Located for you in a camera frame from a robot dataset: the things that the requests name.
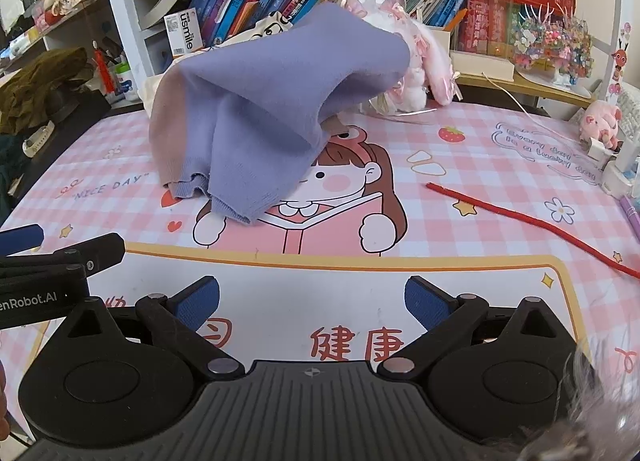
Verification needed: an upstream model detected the white pen holder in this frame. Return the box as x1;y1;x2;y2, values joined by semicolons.
107;56;141;102

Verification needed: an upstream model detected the pink white bunny plush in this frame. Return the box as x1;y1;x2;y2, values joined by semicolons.
340;0;461;109

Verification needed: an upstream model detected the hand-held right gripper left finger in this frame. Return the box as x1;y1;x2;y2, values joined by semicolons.
62;275;245;384

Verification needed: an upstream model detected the dark green cloth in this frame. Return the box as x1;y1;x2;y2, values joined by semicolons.
0;134;31;222

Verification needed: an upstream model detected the white wristwatch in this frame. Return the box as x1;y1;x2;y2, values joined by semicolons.
22;121;56;158

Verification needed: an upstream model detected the red tassel pendant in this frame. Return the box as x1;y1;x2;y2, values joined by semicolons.
94;41;113;97

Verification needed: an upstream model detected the colourful bead flower ornament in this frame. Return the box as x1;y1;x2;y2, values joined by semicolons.
510;6;596;87

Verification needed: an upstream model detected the pink cartoon printed desk mat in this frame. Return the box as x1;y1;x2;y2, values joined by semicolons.
0;101;640;392

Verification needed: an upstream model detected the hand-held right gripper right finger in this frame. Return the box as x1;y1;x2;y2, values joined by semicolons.
378;275;562;384

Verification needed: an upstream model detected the purple and pink sweater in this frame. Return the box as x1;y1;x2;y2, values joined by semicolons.
149;2;412;226

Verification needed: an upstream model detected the purple marker pen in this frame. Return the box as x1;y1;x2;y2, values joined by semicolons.
619;195;640;232

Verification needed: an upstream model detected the small pink pig plush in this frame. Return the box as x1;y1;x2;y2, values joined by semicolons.
579;100;623;149

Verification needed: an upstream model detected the white printed box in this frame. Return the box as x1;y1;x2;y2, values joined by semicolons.
164;8;205;56

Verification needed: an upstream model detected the red pipe cleaner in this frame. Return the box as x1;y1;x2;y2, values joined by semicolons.
426;182;640;279

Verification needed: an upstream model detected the white plastic box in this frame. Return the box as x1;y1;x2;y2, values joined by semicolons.
600;131;640;197

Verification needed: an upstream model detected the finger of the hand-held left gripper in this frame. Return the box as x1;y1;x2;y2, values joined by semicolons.
0;233;126;274
0;224;45;256

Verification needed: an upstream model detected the cream tote bag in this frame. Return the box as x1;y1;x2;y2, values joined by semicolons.
137;11;296;114

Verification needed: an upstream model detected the grey fuzzy sleeve cuff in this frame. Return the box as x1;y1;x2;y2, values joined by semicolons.
565;341;640;461

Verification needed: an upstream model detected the olive green jacket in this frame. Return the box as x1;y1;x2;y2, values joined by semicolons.
0;47;96;134

